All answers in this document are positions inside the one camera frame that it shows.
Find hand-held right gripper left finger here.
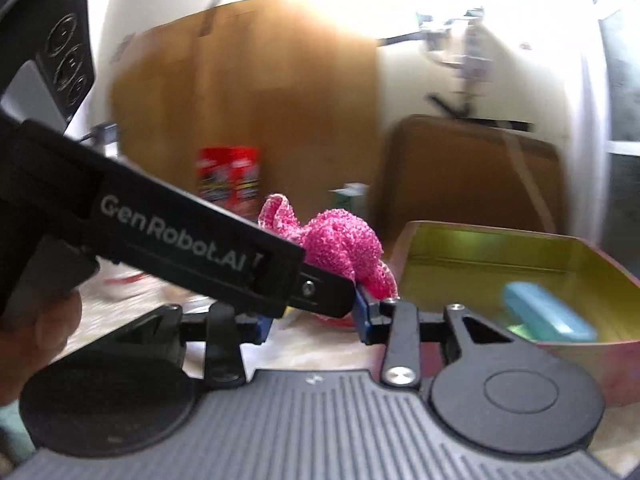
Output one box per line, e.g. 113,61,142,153
102,302,274,391

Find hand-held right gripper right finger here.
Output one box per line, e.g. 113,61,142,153
352,290,522,392

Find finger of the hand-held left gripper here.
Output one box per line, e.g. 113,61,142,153
287,265,358,319

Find pink knitted cloth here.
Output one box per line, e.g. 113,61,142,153
257,194,399,306

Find pink gold tin box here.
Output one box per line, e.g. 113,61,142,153
387,220,640,408

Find person's left hand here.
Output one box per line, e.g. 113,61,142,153
0,290,83,407

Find red carton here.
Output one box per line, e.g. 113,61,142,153
230,145,261,212
196,147,234,202

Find green white carton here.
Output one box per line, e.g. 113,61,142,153
329,183,372,213

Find large cardboard box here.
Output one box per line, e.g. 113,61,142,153
110,0,382,222

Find brown seat cushion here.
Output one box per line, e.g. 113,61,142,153
375,115,569,237

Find light blue plastic case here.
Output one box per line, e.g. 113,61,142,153
502,282,599,344

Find black tape strips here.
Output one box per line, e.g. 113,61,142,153
426,91,534,134

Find frosted glass sliding door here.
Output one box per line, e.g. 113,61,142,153
581,0,640,282

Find white wall fixture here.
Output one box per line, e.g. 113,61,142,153
414,7,497,88

